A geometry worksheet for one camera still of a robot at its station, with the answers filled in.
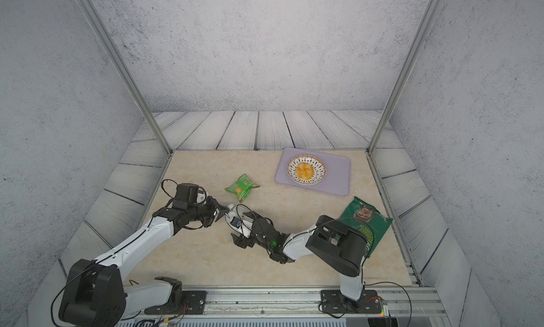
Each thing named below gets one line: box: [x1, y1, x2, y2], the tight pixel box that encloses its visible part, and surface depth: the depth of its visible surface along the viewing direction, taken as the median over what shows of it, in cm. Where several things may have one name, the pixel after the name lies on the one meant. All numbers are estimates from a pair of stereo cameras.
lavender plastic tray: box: [274, 146, 352, 197], surface depth 110 cm
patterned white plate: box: [286, 154, 327, 186], surface depth 111 cm
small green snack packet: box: [224, 173, 260, 204], surface depth 101 cm
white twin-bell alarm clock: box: [224, 203, 254, 238], surface depth 76 cm
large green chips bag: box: [337, 196, 394, 259], surface depth 95 cm
